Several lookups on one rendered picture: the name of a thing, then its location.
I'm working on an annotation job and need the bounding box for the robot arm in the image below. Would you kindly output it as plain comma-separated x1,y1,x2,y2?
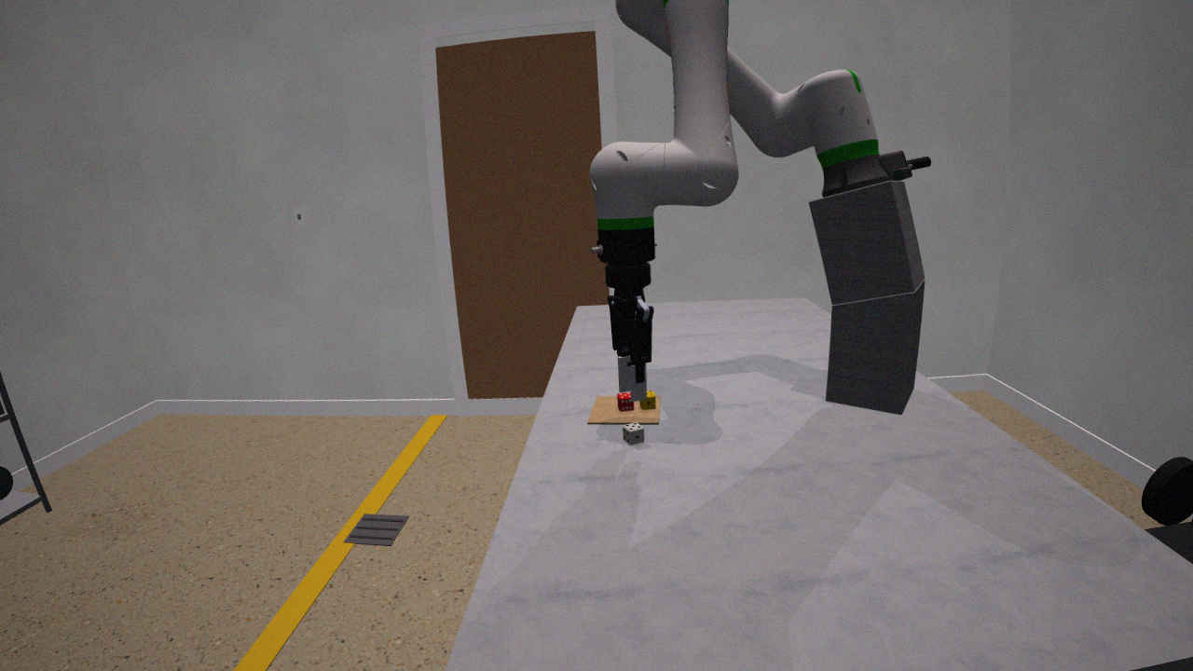
589,0,931,267

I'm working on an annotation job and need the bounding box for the tan mat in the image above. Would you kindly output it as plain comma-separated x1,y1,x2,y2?
587,396,661,425

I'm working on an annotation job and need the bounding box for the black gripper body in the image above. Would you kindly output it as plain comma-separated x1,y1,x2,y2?
605,261,651,320

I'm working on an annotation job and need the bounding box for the white die with black pips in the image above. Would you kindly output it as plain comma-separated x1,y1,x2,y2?
623,421,644,445

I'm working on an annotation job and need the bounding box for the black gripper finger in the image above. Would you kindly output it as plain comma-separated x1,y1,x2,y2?
622,296,654,402
608,295,631,393

